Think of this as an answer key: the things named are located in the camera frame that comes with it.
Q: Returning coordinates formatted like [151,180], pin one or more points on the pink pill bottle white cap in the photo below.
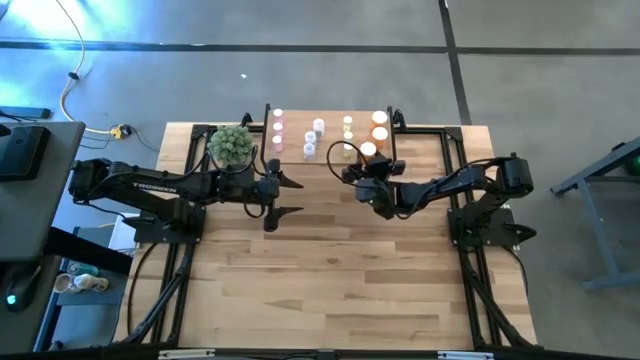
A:
[278,113]
[277,142]
[278,127]

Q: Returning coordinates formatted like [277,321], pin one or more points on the wooden shelf black metal frame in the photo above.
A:
[295,120]

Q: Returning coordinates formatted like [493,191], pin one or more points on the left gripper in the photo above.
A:
[265,190]

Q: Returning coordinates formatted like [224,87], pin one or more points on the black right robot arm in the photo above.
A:
[450,182]

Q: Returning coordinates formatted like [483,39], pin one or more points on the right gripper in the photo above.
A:
[377,195]

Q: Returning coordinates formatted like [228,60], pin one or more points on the teal container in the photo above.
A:
[82,269]

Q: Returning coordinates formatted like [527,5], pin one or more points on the black flat device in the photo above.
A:
[25,113]

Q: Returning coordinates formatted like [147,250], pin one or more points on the potted green plant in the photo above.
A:
[231,145]

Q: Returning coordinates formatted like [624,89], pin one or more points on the silver aluminium bracket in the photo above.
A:
[185,354]
[465,355]

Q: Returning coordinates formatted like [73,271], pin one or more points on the clear pill bottle white cap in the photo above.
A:
[310,137]

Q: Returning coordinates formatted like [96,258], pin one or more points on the black device green light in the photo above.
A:
[635,164]

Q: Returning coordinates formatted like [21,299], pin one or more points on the blue-grey metal cart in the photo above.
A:
[597,240]

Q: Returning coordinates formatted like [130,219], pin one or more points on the white plastic bottle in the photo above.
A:
[92,283]

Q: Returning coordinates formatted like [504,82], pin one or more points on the clear bottle with blue capsules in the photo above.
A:
[309,149]

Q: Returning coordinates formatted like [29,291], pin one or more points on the white mug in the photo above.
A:
[62,282]

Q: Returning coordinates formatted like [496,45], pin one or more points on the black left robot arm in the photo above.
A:
[150,186]

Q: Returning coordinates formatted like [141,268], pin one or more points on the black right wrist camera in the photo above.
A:
[381,162]

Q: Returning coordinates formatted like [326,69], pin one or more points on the yellow-green pill bottle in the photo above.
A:
[348,136]
[347,150]
[347,120]

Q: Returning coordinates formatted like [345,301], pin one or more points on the dark grey desk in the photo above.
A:
[40,210]

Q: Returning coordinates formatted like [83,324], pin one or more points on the black computer mouse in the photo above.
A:
[20,287]

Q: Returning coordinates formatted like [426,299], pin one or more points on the black monitor stand base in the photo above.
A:
[22,152]

